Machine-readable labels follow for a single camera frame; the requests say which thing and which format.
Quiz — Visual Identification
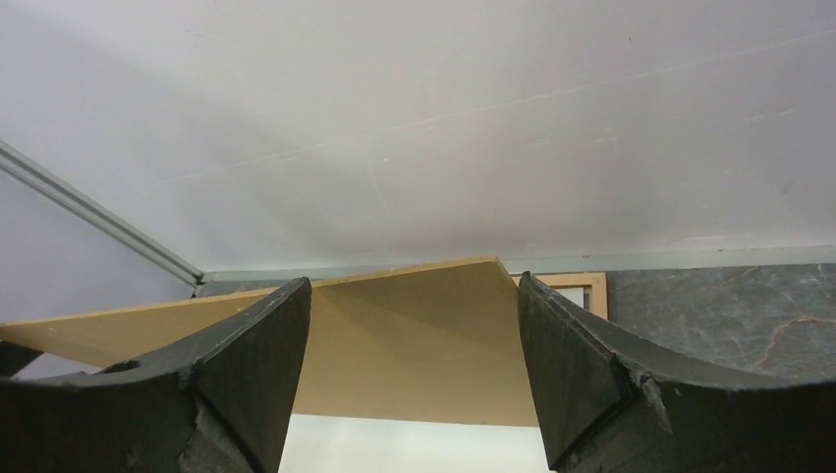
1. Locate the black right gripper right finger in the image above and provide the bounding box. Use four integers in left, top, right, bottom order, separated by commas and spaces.
518, 273, 835, 472

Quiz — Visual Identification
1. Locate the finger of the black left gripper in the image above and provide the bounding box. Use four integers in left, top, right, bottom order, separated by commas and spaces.
0, 341, 42, 377

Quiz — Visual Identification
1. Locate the wooden picture frame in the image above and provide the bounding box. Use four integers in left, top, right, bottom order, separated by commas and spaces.
534, 272, 609, 319

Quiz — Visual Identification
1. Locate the glossy plant photo print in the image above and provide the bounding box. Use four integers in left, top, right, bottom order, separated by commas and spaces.
279, 414, 549, 473

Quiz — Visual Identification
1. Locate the brown backing board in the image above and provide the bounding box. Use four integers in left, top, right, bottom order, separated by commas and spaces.
1, 257, 537, 427

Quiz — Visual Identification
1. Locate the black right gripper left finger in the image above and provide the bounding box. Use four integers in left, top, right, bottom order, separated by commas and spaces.
1, 277, 312, 472

